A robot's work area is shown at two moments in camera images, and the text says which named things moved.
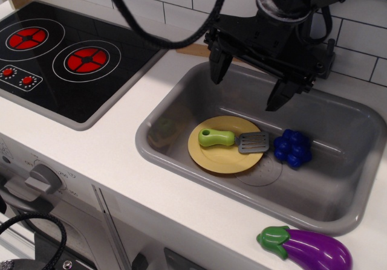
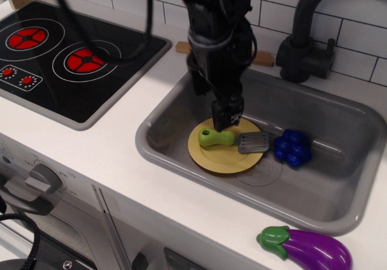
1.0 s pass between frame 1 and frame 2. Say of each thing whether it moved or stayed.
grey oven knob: stayed
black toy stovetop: stayed
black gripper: moved
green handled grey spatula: stayed
